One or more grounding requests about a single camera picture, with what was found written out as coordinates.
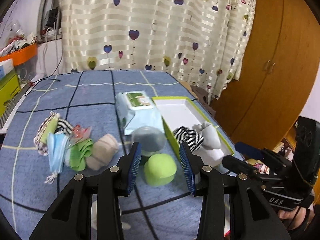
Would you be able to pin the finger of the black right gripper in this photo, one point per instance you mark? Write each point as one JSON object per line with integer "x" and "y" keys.
{"x": 237, "y": 166}
{"x": 250, "y": 148}

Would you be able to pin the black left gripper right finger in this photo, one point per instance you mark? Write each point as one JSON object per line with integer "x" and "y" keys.
{"x": 251, "y": 217}

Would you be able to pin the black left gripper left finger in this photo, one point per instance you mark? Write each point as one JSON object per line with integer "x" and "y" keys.
{"x": 130, "y": 164}

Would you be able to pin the blue face mask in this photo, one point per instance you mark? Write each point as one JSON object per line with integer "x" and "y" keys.
{"x": 57, "y": 144}

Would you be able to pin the green patterned cloth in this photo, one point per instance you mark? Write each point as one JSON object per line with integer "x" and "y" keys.
{"x": 49, "y": 125}

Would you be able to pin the clear orange plastic packet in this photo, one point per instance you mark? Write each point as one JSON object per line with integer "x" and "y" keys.
{"x": 79, "y": 134}

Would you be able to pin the black white striped sock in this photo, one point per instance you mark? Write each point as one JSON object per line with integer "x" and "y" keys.
{"x": 192, "y": 137}
{"x": 64, "y": 126}

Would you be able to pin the person's right hand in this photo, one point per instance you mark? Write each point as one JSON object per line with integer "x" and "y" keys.
{"x": 293, "y": 219}

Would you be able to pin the grey white sock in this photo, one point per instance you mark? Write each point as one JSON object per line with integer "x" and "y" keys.
{"x": 211, "y": 139}

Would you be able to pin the wooden wardrobe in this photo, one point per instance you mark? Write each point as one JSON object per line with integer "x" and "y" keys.
{"x": 279, "y": 68}

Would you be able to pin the black white striped sock in box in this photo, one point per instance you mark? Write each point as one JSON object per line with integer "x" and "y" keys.
{"x": 192, "y": 137}

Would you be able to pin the beige rolled sock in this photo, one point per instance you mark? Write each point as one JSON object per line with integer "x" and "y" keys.
{"x": 103, "y": 151}

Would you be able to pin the green white cardboard box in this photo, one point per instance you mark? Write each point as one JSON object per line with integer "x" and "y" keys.
{"x": 178, "y": 111}

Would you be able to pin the clear round plastic container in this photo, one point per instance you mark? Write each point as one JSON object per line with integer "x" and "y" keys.
{"x": 151, "y": 139}

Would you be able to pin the wet wipes pack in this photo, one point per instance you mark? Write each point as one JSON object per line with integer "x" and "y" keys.
{"x": 135, "y": 110}

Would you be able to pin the striped tray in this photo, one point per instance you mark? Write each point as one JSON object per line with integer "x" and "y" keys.
{"x": 12, "y": 108}

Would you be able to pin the blue checked tablecloth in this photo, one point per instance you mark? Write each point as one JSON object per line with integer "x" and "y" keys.
{"x": 88, "y": 99}

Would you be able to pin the cream heart-patterned curtain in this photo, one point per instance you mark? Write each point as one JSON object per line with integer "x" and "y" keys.
{"x": 201, "y": 42}

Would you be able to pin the yellow-green shoe box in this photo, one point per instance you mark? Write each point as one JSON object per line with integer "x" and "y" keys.
{"x": 10, "y": 86}

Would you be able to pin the white blue tissue box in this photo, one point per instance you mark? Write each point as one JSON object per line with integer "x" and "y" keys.
{"x": 6, "y": 67}

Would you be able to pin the orange storage bin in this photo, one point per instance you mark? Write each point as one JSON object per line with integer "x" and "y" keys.
{"x": 21, "y": 56}

